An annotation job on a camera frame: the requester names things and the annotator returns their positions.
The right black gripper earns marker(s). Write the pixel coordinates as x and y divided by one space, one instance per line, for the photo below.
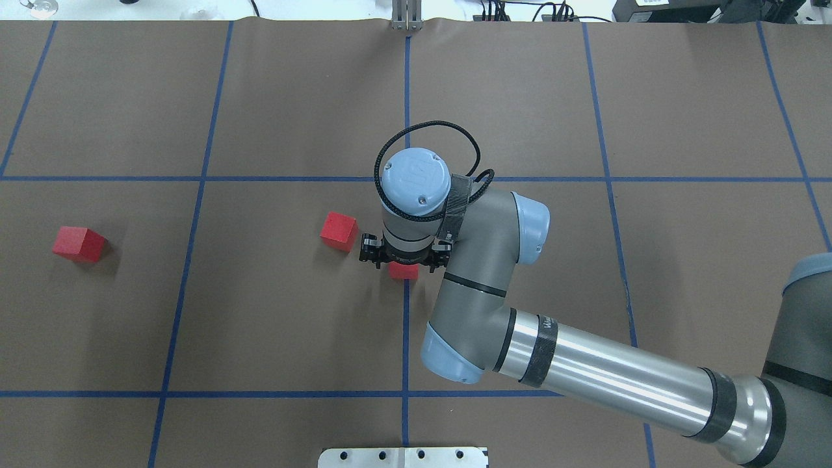
371 249

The red block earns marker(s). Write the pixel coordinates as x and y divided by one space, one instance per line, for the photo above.
79 244
402 272
339 231

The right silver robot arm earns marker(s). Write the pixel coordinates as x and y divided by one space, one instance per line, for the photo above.
673 311

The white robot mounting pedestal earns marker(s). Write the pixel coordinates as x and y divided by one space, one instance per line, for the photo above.
405 457

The aluminium frame post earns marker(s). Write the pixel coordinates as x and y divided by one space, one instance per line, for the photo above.
407 15

